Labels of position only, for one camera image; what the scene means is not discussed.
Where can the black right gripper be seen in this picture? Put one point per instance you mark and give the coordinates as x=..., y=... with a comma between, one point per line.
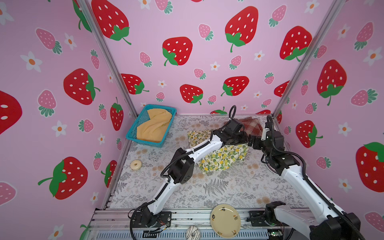
x=256, y=144

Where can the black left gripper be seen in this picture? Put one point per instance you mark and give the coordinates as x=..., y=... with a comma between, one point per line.
x=242, y=137

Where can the lemon print skirt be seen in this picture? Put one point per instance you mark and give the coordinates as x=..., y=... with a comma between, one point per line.
x=221, y=159

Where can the red plaid skirt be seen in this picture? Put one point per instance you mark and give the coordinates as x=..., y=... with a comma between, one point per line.
x=252, y=126

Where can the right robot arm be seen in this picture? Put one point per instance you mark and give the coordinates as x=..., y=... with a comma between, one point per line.
x=329, y=221

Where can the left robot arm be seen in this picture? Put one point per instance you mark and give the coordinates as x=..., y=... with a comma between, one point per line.
x=181, y=167

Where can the tan skirt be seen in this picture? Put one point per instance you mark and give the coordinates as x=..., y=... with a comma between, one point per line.
x=155, y=128

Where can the cream plate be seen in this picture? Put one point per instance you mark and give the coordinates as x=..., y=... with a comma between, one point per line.
x=225, y=221

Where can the teal plastic basket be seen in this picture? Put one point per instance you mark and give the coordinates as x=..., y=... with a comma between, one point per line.
x=143, y=117

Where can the plain glazed donut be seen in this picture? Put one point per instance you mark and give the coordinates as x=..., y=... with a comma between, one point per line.
x=136, y=165

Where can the chocolate drizzled donut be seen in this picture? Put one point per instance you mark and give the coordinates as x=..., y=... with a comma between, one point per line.
x=193, y=233

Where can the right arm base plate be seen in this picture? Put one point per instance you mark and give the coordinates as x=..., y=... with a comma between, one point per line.
x=258, y=219

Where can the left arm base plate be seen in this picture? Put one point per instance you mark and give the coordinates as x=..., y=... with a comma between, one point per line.
x=151, y=220

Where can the aluminium frame rail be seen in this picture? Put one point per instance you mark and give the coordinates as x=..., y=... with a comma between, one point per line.
x=114, y=224

